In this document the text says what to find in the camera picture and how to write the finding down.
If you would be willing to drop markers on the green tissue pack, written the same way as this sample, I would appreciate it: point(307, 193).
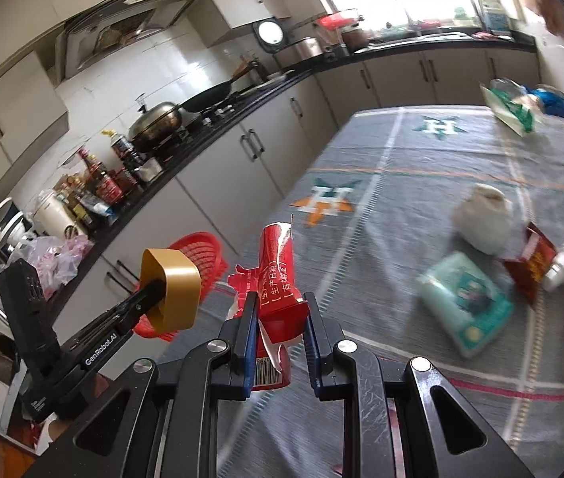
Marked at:
point(466, 303)

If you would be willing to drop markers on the small white container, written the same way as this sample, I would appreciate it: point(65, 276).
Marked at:
point(148, 169)

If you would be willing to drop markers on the cluster of condiment bottles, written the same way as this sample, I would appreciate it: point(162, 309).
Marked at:
point(80, 199)

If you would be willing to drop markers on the green and clear plastic bag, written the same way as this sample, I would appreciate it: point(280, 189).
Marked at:
point(510, 107)

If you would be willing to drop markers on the gold tape roll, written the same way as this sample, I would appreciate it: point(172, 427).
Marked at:
point(177, 284)

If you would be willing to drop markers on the white upper kitchen cabinets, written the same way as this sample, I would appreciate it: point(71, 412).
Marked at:
point(8, 104)

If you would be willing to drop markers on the grey patterned tablecloth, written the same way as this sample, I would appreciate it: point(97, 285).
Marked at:
point(411, 169)

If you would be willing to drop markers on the steel pot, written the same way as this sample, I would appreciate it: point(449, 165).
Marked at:
point(304, 49)

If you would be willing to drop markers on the black kitchen countertop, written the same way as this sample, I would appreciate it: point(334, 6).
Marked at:
point(351, 57)

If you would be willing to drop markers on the red plastic mesh basket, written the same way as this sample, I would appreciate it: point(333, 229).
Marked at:
point(202, 254)

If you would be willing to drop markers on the pink plastic bags on counter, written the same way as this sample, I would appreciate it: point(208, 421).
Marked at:
point(58, 259)

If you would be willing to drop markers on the blue plastic bag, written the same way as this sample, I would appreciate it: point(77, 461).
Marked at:
point(553, 102)

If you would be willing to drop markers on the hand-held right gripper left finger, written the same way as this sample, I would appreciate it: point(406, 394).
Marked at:
point(249, 343)

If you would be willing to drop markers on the red basin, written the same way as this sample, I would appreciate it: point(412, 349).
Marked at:
point(336, 20)

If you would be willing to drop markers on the dark red snack packet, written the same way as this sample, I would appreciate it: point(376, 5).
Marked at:
point(533, 264)

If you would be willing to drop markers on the rice cooker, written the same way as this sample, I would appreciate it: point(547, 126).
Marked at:
point(269, 35)

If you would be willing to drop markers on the steel wok with lid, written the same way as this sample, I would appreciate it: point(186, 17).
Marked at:
point(155, 124)

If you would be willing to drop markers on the large red torn wrapper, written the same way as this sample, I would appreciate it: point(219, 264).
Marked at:
point(277, 279)

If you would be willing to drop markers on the brown clay pot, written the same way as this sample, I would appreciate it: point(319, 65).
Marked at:
point(356, 40)

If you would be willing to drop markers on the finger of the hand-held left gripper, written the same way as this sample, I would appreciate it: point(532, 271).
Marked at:
point(135, 303)

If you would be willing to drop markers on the range hood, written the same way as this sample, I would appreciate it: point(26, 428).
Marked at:
point(122, 25)

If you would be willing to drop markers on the white kitchen base cabinets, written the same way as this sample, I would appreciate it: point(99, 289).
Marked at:
point(262, 159)

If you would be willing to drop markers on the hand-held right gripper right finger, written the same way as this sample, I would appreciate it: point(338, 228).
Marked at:
point(312, 348)

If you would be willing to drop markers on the dark soy sauce bottle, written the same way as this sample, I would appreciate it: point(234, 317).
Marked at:
point(125, 152)

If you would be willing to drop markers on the red label sauce bottle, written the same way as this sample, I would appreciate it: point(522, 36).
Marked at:
point(107, 184)

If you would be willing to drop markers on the black wok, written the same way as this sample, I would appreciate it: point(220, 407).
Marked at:
point(212, 94)

